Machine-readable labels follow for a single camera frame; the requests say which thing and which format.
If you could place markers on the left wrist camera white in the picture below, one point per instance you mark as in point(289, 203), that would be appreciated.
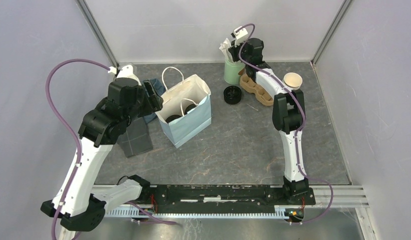
point(127, 71)

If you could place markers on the aluminium frame post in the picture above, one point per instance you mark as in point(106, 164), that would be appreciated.
point(331, 30)
point(95, 28)

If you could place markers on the stack of black lids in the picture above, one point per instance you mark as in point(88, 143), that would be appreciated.
point(232, 95)

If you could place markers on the blue cloth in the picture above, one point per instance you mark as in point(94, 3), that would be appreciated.
point(160, 89)

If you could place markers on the right aluminium frame post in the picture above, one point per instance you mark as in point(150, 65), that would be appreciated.
point(331, 30)

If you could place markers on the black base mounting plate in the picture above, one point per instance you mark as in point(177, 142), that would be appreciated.
point(221, 199)

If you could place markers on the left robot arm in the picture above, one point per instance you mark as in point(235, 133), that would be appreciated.
point(75, 206)

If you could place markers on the black coffee cup lid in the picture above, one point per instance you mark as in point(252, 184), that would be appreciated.
point(189, 108)

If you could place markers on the light blue paper bag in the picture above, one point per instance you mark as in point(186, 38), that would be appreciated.
point(190, 90)

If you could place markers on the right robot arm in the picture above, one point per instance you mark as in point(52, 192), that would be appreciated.
point(288, 114)

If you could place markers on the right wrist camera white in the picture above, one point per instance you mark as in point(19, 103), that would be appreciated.
point(239, 35)

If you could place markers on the remaining cardboard carrier tray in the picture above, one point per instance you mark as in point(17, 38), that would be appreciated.
point(259, 92)

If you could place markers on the stack of paper cups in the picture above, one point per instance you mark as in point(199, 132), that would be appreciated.
point(293, 80)

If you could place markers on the left aluminium frame post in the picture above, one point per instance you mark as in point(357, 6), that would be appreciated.
point(95, 28)

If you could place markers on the grey checked cloth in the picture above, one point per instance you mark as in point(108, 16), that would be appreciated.
point(136, 140)

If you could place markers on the green straw holder cup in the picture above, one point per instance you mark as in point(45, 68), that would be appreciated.
point(233, 72)

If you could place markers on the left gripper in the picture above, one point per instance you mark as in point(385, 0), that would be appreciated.
point(154, 102)

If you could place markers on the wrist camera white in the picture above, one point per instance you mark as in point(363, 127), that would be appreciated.
point(239, 35)
point(127, 71)

